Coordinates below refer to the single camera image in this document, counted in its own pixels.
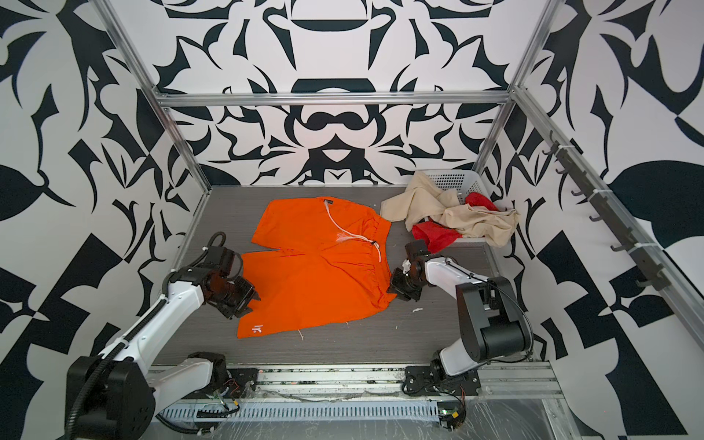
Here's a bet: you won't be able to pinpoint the beige shorts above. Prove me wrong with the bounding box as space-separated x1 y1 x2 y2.
379 170 520 248

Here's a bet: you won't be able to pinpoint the white laundry basket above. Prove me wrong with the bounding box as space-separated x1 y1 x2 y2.
404 170 500 242

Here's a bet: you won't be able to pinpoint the aluminium frame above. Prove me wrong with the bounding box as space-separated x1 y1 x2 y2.
90 0 704 440

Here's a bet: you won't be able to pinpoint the red shorts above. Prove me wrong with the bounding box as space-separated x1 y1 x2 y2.
412 192 499 253

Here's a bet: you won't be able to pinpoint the white slotted cable duct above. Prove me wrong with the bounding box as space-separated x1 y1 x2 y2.
161 401 443 424

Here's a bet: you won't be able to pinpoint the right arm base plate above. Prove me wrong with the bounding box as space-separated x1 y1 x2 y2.
401 365 481 397

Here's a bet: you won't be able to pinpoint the orange shorts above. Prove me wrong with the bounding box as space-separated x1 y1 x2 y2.
236 197 396 339

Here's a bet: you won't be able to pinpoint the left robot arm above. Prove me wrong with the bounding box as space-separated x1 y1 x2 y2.
64 244 259 439

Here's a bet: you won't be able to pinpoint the wall hook rail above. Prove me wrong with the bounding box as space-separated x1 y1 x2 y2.
546 139 672 291

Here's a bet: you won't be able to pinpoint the black corrugated cable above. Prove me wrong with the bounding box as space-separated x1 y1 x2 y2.
153 400 243 436

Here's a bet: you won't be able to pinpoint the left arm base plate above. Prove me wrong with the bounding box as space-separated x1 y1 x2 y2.
216 368 260 400

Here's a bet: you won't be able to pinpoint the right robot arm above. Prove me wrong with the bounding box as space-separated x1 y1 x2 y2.
390 240 535 381

